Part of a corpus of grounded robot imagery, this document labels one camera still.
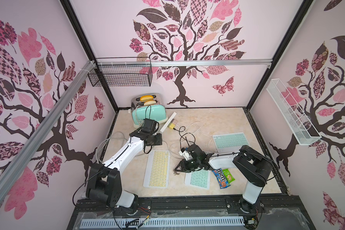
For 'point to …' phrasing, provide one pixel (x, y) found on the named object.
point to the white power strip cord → (105, 141)
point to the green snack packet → (229, 176)
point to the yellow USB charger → (172, 126)
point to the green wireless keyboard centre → (200, 178)
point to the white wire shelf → (302, 128)
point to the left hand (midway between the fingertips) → (157, 142)
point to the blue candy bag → (223, 182)
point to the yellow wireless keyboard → (157, 170)
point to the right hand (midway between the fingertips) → (176, 171)
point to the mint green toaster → (148, 106)
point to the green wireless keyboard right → (230, 143)
